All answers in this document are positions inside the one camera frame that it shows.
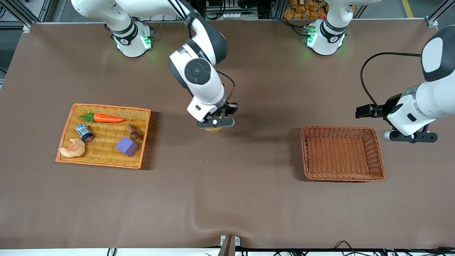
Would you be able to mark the brown table cloth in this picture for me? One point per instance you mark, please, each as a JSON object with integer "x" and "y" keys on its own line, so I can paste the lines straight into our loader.
{"x": 249, "y": 199}

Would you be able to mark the metal table edge bracket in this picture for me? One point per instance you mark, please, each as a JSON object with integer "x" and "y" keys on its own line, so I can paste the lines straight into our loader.
{"x": 229, "y": 245}

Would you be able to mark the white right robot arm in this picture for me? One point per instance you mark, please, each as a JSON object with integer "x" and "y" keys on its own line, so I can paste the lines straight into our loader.
{"x": 199, "y": 71}

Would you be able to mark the small white socket strip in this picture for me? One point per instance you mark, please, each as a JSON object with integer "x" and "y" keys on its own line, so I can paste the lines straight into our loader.
{"x": 234, "y": 15}

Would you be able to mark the crate of orange pastries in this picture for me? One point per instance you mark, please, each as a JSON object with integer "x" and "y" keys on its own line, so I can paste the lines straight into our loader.
{"x": 298, "y": 10}

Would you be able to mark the purple cube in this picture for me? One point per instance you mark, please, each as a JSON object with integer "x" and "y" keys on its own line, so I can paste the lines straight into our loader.
{"x": 126, "y": 146}

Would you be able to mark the small blue labelled jar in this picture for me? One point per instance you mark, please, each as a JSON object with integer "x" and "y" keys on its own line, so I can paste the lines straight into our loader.
{"x": 83, "y": 132}

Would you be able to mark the aluminium frame post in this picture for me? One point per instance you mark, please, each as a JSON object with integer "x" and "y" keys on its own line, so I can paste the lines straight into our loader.
{"x": 432, "y": 22}
{"x": 17, "y": 13}

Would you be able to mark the toy croissant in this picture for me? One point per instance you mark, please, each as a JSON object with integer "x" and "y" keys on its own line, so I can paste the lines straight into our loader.
{"x": 73, "y": 151}

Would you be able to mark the orange toy carrot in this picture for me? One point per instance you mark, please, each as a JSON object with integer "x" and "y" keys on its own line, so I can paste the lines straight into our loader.
{"x": 106, "y": 118}

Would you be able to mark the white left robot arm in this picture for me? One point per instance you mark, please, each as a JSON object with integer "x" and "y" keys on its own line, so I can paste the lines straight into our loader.
{"x": 437, "y": 92}

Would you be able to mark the black electronics box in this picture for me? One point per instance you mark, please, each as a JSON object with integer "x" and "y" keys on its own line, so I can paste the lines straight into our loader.
{"x": 227, "y": 3}

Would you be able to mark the yellow tape roll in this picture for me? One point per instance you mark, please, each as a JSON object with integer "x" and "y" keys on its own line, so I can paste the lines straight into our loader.
{"x": 213, "y": 129}

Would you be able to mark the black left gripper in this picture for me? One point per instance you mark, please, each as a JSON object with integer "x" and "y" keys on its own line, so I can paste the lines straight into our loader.
{"x": 381, "y": 107}

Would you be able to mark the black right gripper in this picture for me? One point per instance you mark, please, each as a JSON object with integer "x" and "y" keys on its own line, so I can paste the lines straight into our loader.
{"x": 229, "y": 107}

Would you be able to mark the brown toy root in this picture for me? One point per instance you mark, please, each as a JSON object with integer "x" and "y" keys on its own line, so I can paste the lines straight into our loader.
{"x": 133, "y": 132}

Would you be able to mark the brown wicker basket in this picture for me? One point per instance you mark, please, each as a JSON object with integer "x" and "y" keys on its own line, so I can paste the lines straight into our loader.
{"x": 337, "y": 156}

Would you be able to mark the yellow wicker tray orange rim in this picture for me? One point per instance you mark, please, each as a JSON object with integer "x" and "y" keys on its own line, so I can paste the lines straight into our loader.
{"x": 106, "y": 160}

